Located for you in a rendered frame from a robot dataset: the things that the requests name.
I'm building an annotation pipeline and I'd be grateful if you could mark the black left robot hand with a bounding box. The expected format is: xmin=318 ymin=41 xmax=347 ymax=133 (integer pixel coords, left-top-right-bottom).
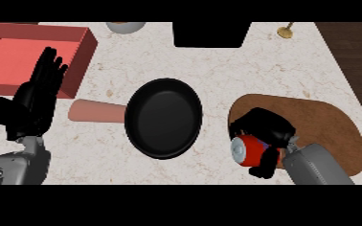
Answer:
xmin=0 ymin=46 xmax=71 ymax=142

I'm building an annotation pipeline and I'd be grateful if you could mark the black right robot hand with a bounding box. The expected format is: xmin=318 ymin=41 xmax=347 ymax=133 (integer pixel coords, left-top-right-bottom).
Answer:
xmin=228 ymin=106 xmax=298 ymax=180

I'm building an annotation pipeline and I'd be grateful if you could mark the red can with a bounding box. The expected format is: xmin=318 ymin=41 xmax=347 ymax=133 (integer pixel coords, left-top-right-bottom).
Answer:
xmin=229 ymin=134 xmax=272 ymax=168

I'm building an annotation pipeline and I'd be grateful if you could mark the brown wooden cutting board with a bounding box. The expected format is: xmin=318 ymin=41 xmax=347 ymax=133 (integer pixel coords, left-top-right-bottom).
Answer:
xmin=228 ymin=93 xmax=362 ymax=177

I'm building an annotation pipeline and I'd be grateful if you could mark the red open box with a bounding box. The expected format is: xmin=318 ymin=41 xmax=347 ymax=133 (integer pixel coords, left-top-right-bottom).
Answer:
xmin=0 ymin=22 xmax=99 ymax=100

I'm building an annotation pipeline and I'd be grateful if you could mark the dark brown wooden panel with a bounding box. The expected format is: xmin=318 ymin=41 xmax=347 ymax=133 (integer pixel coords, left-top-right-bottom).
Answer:
xmin=313 ymin=21 xmax=362 ymax=106

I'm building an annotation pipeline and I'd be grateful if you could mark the brass round knob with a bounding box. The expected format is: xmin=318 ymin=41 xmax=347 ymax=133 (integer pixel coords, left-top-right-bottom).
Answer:
xmin=276 ymin=22 xmax=296 ymax=39

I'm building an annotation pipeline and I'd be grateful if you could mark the black appliance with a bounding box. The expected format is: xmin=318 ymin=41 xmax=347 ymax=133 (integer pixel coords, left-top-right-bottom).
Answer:
xmin=171 ymin=21 xmax=253 ymax=49

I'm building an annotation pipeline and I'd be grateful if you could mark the grey bowl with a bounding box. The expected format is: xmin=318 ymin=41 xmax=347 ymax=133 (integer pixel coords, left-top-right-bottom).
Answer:
xmin=105 ymin=21 xmax=148 ymax=35

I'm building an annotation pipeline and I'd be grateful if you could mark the black pan with pink handle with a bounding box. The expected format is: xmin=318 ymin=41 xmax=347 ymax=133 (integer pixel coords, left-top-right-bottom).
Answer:
xmin=68 ymin=78 xmax=205 ymax=161

